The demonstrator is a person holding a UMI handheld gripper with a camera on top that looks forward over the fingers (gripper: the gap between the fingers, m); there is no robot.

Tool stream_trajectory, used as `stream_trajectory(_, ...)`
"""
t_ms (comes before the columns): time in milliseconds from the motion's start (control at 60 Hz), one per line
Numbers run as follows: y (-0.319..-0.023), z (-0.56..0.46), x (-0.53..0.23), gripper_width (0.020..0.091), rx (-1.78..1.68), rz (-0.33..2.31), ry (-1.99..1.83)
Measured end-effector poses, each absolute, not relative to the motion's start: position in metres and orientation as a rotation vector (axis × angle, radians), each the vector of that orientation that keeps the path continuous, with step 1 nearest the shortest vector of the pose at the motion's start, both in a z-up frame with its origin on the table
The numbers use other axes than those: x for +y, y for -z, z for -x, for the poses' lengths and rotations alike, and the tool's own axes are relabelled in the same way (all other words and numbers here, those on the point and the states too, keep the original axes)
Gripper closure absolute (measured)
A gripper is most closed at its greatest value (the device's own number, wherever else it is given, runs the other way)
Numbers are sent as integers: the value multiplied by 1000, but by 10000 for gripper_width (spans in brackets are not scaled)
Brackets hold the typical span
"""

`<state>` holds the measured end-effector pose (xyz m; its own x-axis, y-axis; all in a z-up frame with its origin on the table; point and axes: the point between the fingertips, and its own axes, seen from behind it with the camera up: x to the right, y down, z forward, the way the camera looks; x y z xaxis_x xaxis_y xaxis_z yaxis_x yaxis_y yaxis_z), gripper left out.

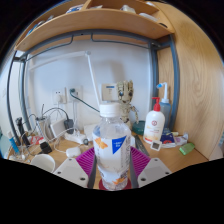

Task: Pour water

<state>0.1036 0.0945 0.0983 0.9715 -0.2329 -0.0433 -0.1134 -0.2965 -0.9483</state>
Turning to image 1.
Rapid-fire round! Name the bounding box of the white wall device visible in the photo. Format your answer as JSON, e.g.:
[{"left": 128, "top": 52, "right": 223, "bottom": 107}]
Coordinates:
[{"left": 100, "top": 83, "right": 118, "bottom": 102}]

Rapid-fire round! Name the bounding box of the small green case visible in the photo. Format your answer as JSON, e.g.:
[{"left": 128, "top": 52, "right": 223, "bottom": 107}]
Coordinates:
[{"left": 178, "top": 142, "right": 196, "bottom": 156}]

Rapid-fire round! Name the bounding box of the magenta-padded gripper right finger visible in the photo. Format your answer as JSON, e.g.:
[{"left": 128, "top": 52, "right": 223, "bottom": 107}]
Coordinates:
[{"left": 128, "top": 145, "right": 173, "bottom": 190}]

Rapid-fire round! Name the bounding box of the clear spray bottle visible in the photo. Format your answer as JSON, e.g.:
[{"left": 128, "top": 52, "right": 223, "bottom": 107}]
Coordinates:
[{"left": 156, "top": 81, "right": 172, "bottom": 129}]

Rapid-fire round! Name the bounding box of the black power adapter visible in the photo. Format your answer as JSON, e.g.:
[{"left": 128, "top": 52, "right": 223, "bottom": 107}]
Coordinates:
[{"left": 39, "top": 141, "right": 53, "bottom": 155}]

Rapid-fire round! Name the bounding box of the white desk lamp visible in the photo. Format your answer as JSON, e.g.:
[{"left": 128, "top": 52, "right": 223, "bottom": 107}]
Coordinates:
[{"left": 28, "top": 49, "right": 101, "bottom": 108}]

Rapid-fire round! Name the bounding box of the steel cup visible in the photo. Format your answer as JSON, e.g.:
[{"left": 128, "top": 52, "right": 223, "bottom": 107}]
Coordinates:
[{"left": 35, "top": 115, "right": 49, "bottom": 138}]

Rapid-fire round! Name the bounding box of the clear plastic water bottle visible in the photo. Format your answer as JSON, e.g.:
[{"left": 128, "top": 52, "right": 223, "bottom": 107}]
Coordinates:
[{"left": 92, "top": 102, "right": 132, "bottom": 192}]

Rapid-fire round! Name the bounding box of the black charger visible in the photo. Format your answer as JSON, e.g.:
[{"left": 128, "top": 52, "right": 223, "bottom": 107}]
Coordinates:
[{"left": 63, "top": 118, "right": 75, "bottom": 135}]

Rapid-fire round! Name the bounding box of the dark green container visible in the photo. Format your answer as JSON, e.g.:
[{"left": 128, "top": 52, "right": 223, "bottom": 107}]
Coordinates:
[{"left": 131, "top": 120, "right": 146, "bottom": 136}]

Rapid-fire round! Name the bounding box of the wooden shelf unit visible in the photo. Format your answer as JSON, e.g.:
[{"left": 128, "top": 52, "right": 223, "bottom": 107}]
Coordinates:
[{"left": 14, "top": 0, "right": 176, "bottom": 53}]

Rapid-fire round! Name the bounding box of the white oval case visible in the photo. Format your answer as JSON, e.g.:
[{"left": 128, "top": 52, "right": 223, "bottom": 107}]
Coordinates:
[{"left": 65, "top": 146, "right": 82, "bottom": 158}]

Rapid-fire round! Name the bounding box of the grey metal frame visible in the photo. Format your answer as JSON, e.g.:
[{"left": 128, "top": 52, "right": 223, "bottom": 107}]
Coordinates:
[{"left": 6, "top": 28, "right": 181, "bottom": 148}]

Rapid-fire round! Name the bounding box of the white power strip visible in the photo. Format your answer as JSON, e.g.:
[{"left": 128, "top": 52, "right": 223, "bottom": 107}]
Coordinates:
[{"left": 64, "top": 130, "right": 90, "bottom": 145}]

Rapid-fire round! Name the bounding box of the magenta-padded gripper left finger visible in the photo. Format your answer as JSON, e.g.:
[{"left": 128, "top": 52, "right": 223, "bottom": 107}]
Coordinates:
[{"left": 53, "top": 146, "right": 99, "bottom": 190}]

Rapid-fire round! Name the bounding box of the white pump lotion bottle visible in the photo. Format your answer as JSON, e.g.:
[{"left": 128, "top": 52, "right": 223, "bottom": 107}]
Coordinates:
[{"left": 142, "top": 96, "right": 166, "bottom": 145}]

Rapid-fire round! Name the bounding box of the small white desk clock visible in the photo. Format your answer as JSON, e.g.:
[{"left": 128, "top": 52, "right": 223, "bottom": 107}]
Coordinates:
[{"left": 149, "top": 139, "right": 163, "bottom": 152}]

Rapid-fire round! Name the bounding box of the cream ceramic mug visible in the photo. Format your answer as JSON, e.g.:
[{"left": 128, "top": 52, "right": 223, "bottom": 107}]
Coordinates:
[{"left": 30, "top": 153, "right": 57, "bottom": 174}]

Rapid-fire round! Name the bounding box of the blue can with white cap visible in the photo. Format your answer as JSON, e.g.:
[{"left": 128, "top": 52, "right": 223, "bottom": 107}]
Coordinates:
[{"left": 6, "top": 130, "right": 20, "bottom": 155}]

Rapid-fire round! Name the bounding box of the tree creature figurine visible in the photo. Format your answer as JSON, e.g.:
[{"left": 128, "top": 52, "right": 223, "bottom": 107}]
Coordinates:
[{"left": 115, "top": 79, "right": 139, "bottom": 129}]

